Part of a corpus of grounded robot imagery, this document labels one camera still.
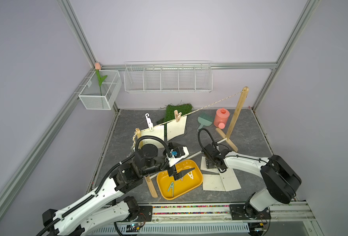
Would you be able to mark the wooden clothesline stand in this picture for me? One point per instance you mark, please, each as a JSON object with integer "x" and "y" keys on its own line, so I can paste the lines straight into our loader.
{"x": 242, "y": 99}

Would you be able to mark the pink watering can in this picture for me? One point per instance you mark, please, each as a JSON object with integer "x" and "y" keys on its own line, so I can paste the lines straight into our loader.
{"x": 221, "y": 118}

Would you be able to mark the long white wire basket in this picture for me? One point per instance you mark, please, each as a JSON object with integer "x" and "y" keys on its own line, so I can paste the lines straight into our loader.
{"x": 168, "y": 76}

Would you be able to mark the small white mesh basket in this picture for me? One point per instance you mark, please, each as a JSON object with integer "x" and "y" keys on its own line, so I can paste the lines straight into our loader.
{"x": 90, "y": 93}

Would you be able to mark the teal small brush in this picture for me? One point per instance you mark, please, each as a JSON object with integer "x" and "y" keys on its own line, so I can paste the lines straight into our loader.
{"x": 204, "y": 120}

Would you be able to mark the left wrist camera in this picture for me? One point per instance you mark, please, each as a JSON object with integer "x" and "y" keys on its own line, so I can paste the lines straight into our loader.
{"x": 178, "y": 152}

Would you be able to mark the yellow plastic tray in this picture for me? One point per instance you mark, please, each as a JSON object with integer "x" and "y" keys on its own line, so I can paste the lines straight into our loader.
{"x": 181, "y": 187}

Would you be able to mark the pink artificial tulip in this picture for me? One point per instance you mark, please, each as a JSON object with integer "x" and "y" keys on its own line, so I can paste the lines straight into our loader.
{"x": 101, "y": 79}

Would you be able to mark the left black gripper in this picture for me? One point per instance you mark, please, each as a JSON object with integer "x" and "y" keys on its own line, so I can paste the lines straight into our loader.
{"x": 172, "y": 171}

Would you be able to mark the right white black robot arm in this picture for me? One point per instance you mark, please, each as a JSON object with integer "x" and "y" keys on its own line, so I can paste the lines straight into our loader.
{"x": 281, "y": 181}

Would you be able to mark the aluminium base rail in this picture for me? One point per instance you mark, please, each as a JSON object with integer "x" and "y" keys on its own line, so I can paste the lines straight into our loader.
{"x": 198, "y": 219}

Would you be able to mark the teal clothespin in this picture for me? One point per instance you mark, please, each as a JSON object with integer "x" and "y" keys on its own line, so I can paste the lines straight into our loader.
{"x": 171, "y": 189}

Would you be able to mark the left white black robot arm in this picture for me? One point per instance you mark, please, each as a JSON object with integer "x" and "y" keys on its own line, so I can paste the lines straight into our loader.
{"x": 151, "y": 155}

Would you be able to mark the white clothespin end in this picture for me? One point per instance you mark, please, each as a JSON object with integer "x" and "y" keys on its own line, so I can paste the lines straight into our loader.
{"x": 190, "y": 174}
{"x": 149, "y": 122}

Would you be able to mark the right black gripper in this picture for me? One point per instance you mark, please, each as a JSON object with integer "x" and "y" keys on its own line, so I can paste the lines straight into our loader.
{"x": 208, "y": 164}

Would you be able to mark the green artificial grass patch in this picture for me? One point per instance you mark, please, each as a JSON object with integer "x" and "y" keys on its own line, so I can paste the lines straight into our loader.
{"x": 170, "y": 111}

